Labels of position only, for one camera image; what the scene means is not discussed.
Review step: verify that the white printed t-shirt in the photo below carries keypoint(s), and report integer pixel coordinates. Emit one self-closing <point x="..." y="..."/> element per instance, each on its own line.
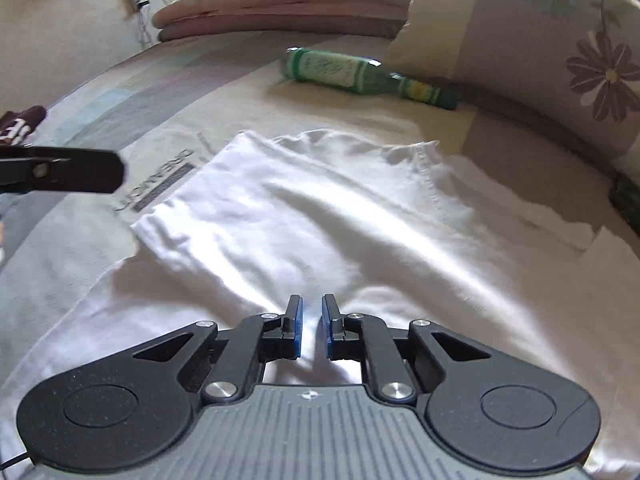
<point x="325" y="220"/>

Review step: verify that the folded pink floral quilt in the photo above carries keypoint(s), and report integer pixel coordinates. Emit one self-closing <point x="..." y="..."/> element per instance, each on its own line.
<point x="280" y="5"/>

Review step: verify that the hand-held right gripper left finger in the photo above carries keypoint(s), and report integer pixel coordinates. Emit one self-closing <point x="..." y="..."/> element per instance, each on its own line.
<point x="298" y="327"/>

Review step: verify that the floral patchwork pillow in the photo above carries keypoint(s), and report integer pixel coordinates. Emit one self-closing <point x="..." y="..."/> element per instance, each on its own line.
<point x="525" y="25"/>

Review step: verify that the person's maroon printed clothing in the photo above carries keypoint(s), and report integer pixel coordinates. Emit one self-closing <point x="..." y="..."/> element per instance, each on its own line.
<point x="20" y="122"/>

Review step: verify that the green glass bottle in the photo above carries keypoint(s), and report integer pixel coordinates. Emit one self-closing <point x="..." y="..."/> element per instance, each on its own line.
<point x="340" y="70"/>

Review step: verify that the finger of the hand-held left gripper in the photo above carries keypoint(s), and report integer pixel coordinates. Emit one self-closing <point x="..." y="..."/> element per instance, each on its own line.
<point x="75" y="170"/>

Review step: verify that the phone in cartoon case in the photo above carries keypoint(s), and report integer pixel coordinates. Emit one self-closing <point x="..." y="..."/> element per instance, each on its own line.
<point x="627" y="202"/>

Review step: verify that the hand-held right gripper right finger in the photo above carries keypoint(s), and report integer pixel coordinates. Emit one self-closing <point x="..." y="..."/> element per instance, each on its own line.
<point x="327" y="330"/>

